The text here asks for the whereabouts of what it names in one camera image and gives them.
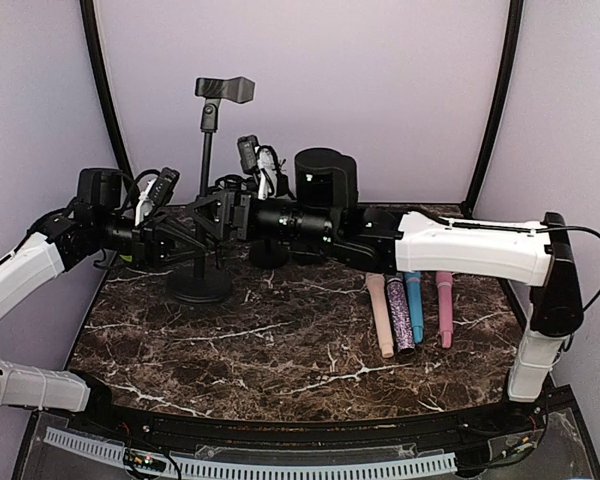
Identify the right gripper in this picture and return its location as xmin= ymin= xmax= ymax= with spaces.
xmin=185 ymin=188 xmax=338 ymax=248

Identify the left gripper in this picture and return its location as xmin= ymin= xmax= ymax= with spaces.
xmin=95 ymin=209 xmax=208 ymax=270

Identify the black tripod mic stand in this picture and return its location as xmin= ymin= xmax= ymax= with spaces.
xmin=203 ymin=174 xmax=256 ymax=270

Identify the black round-base stand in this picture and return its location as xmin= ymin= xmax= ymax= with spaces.
xmin=167 ymin=76 xmax=255 ymax=305
xmin=290 ymin=249 xmax=328 ymax=266
xmin=249 ymin=173 xmax=291 ymax=270

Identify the beige microphone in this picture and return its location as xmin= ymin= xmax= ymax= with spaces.
xmin=365 ymin=273 xmax=394 ymax=358

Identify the blue microphone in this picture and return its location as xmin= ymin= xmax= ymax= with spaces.
xmin=403 ymin=272 xmax=424 ymax=344

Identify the pink microphone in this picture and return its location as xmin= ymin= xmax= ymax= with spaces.
xmin=435 ymin=271 xmax=454 ymax=349

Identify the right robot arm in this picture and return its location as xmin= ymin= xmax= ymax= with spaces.
xmin=189 ymin=147 xmax=587 ymax=434

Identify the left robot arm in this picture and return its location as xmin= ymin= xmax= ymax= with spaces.
xmin=0 ymin=167 xmax=205 ymax=436

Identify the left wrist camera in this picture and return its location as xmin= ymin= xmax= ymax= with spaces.
xmin=134 ymin=167 xmax=180 ymax=226

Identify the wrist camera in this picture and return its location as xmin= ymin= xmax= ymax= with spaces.
xmin=134 ymin=167 xmax=180 ymax=226
xmin=235 ymin=133 xmax=287 ymax=199

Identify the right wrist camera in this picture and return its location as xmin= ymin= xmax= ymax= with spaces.
xmin=235 ymin=133 xmax=287 ymax=199

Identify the black frame post left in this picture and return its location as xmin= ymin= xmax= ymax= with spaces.
xmin=79 ymin=0 xmax=139 ymax=206

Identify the black frame post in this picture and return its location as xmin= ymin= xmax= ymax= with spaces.
xmin=460 ymin=0 xmax=524 ymax=218
xmin=79 ymin=0 xmax=139 ymax=206

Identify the white cable duct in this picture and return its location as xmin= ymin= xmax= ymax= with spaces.
xmin=43 ymin=427 xmax=457 ymax=479

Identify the black frame post right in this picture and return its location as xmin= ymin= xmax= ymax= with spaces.
xmin=460 ymin=0 xmax=524 ymax=218

